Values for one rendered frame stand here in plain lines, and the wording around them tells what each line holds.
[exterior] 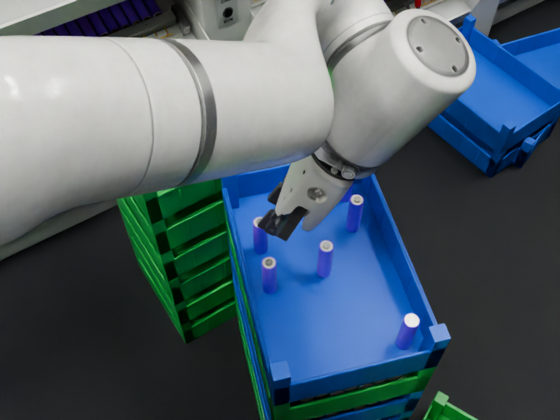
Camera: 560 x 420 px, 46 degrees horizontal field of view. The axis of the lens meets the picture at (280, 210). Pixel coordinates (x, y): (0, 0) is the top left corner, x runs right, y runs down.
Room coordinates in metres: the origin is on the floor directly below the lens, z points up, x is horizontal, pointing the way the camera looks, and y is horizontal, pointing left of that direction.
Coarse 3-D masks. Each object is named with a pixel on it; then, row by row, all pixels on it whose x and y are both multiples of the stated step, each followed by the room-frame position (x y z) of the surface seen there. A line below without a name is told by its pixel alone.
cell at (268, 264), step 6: (264, 258) 0.40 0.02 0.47; (270, 258) 0.40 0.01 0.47; (264, 264) 0.39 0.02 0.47; (270, 264) 0.39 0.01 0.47; (276, 264) 0.39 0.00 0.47; (264, 270) 0.39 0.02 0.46; (270, 270) 0.39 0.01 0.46; (276, 270) 0.39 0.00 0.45; (264, 276) 0.39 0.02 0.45; (270, 276) 0.39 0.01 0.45; (276, 276) 0.39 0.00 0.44; (264, 282) 0.39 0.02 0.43; (270, 282) 0.39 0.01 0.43; (276, 282) 0.39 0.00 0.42; (264, 288) 0.39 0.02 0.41; (270, 288) 0.39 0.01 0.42; (276, 288) 0.39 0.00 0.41
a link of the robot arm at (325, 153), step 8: (320, 152) 0.40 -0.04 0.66; (328, 152) 0.40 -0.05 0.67; (328, 160) 0.40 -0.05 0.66; (336, 160) 0.39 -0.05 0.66; (344, 160) 0.39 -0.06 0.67; (344, 168) 0.39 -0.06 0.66; (352, 168) 0.39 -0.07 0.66; (360, 168) 0.39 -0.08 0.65; (368, 168) 0.39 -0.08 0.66; (376, 168) 0.39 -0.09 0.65; (344, 176) 0.38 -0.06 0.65; (352, 176) 0.38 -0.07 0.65; (360, 176) 0.39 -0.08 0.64; (368, 176) 0.40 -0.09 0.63
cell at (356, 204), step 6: (354, 198) 0.49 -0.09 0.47; (360, 198) 0.49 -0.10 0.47; (354, 204) 0.48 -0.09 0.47; (360, 204) 0.48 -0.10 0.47; (348, 210) 0.49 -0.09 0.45; (354, 210) 0.48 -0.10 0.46; (360, 210) 0.48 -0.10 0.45; (348, 216) 0.49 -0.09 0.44; (354, 216) 0.48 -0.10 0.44; (360, 216) 0.48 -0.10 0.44; (348, 222) 0.48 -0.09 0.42; (354, 222) 0.48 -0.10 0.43; (348, 228) 0.48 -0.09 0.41; (354, 228) 0.48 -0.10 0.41
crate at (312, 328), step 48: (240, 192) 0.54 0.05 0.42; (240, 240) 0.47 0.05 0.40; (288, 240) 0.47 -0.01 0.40; (336, 240) 0.47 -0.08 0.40; (384, 240) 0.47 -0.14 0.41; (288, 288) 0.39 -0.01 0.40; (336, 288) 0.39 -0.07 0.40; (384, 288) 0.39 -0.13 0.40; (288, 336) 0.33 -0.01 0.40; (336, 336) 0.33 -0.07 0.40; (384, 336) 0.33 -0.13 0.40; (432, 336) 0.30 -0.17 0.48; (288, 384) 0.25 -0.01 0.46; (336, 384) 0.26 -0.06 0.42
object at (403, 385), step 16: (224, 208) 0.53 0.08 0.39; (240, 272) 0.43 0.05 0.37; (240, 288) 0.44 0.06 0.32; (256, 336) 0.34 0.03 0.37; (256, 352) 0.34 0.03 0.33; (432, 368) 0.29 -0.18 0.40; (384, 384) 0.28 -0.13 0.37; (400, 384) 0.28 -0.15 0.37; (416, 384) 0.29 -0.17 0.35; (320, 400) 0.26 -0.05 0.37; (336, 400) 0.26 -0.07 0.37; (352, 400) 0.27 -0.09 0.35; (368, 400) 0.27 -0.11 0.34; (272, 416) 0.25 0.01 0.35; (288, 416) 0.25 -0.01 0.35; (304, 416) 0.25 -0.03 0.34
